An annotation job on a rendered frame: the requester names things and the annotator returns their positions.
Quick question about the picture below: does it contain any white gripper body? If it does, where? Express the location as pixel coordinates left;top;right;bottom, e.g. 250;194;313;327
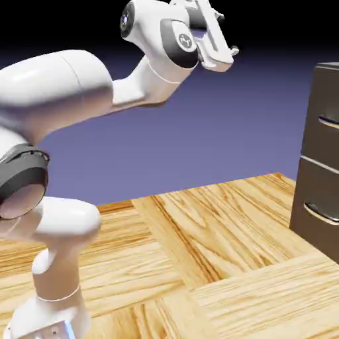
195;0;236;73

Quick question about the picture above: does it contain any dark wooden cabinet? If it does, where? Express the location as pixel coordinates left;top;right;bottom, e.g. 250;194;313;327
289;62;339;265

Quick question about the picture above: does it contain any curved metal drawer handle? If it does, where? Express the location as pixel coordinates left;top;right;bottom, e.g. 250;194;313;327
317;115;339;131
303;201;339;226

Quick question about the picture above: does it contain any dark drawer front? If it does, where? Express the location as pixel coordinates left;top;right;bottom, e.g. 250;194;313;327
289;158;339;265
301;66;339;173

